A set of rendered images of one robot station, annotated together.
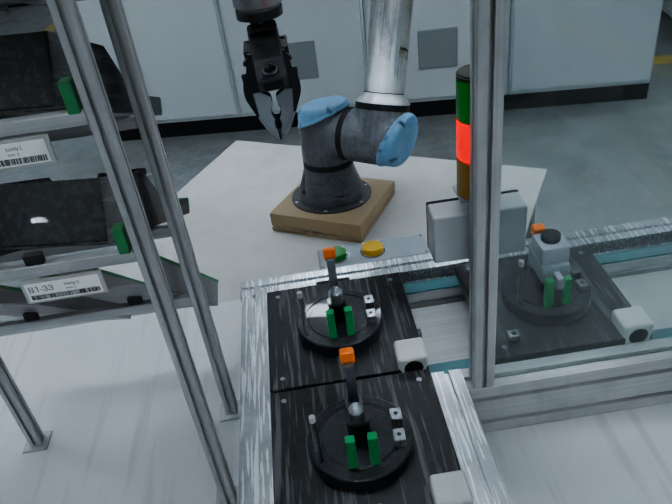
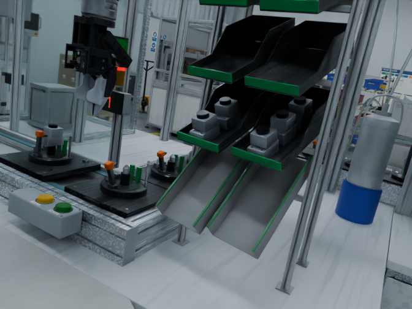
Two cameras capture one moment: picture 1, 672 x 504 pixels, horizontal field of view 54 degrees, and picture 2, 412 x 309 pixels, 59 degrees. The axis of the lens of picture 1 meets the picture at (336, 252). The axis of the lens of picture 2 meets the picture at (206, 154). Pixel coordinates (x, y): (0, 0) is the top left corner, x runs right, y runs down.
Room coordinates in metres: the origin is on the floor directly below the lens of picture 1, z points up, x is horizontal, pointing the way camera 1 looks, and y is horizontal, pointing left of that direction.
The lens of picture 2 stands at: (1.63, 0.70, 1.38)
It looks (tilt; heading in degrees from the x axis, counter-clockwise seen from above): 14 degrees down; 209
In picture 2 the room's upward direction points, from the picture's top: 10 degrees clockwise
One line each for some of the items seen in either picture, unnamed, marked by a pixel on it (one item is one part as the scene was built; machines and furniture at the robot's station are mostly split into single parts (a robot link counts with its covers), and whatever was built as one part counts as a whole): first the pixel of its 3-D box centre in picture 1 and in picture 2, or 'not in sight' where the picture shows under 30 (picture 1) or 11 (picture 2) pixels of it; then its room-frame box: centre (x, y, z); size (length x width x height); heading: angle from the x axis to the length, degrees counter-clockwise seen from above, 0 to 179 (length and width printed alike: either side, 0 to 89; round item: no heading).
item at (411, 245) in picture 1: (373, 263); (44, 210); (1.04, -0.07, 0.93); 0.21 x 0.07 x 0.06; 92
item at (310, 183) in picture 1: (329, 175); not in sight; (1.38, -0.01, 0.95); 0.15 x 0.15 x 0.10
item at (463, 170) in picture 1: (477, 174); (116, 77); (0.71, -0.18, 1.28); 0.05 x 0.05 x 0.05
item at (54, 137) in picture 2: not in sight; (54, 133); (0.82, -0.33, 1.06); 0.08 x 0.04 x 0.07; 2
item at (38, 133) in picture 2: not in sight; (40, 141); (0.87, -0.33, 1.04); 0.04 x 0.02 x 0.08; 2
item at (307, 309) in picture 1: (337, 306); (125, 176); (0.83, 0.01, 1.01); 0.24 x 0.24 x 0.13; 2
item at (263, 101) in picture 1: (267, 110); (94, 96); (1.04, 0.08, 1.27); 0.06 x 0.03 x 0.09; 2
